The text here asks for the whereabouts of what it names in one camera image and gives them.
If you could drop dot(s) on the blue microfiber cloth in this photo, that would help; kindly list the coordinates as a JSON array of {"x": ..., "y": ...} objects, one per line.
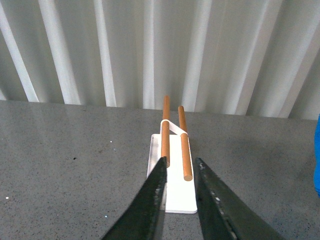
[{"x": 316, "y": 177}]

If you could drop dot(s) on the left wooden rack rod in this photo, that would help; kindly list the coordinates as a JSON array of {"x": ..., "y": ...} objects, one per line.
[{"x": 165, "y": 134}]

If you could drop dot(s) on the wooden rack rod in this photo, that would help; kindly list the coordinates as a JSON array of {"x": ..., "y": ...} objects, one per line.
[
  {"x": 165, "y": 134},
  {"x": 185, "y": 148}
]

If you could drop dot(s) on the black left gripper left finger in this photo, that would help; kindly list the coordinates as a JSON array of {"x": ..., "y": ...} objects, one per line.
[{"x": 144, "y": 218}]

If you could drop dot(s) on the right wooden rack rod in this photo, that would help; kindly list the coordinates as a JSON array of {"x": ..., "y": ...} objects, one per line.
[{"x": 185, "y": 148}]

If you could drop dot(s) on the white towel rack base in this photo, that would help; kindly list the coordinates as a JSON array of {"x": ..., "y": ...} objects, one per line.
[{"x": 180, "y": 194}]

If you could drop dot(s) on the white pleated curtain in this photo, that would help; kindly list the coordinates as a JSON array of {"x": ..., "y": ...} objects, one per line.
[{"x": 237, "y": 57}]

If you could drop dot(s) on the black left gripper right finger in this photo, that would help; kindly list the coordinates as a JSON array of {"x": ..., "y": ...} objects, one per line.
[{"x": 222, "y": 214}]

